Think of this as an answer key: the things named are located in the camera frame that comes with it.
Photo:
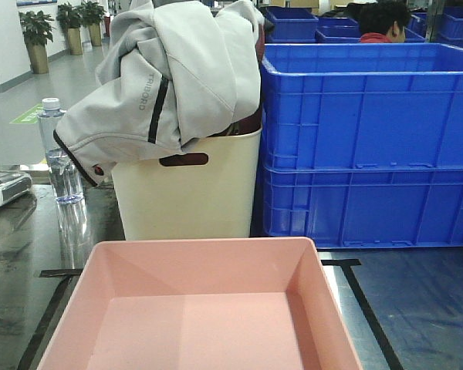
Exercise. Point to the blue crate background left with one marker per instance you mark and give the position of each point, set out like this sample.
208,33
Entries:
291,25

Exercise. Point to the grey device on table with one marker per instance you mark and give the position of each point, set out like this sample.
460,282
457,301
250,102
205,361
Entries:
13,184

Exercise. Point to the blue crate background right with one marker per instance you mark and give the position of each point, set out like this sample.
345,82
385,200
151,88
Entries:
451,27

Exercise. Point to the large blue crate lower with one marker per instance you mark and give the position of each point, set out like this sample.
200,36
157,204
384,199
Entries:
365,208

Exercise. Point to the blue crate background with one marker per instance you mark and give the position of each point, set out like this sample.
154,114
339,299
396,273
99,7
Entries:
291,25
451,27

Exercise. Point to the potted plant gold pot left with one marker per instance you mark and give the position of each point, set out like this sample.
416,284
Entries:
37,31

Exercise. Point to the potted plant gold pot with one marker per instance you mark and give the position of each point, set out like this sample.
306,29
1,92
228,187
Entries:
70,20
92,14
37,31

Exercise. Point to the pink plastic bin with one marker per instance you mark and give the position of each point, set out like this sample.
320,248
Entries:
252,303

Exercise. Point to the large blue crate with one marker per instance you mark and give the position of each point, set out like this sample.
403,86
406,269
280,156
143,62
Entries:
343,106
365,208

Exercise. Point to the person with dark hair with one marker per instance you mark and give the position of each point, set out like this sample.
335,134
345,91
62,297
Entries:
383,22

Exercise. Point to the potted plant gold pot middle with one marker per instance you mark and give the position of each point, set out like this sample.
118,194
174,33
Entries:
70,20

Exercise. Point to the potted plant gold pot right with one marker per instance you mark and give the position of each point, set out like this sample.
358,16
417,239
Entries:
92,14

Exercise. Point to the large blue crate upper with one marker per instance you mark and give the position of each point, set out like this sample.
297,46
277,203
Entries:
343,106

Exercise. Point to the grey jacket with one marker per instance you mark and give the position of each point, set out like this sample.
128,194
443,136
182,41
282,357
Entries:
176,72

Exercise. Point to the cream plastic basket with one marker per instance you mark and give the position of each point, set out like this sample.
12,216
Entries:
207,193

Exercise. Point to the clear water bottle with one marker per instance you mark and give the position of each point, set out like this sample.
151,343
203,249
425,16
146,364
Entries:
63,175

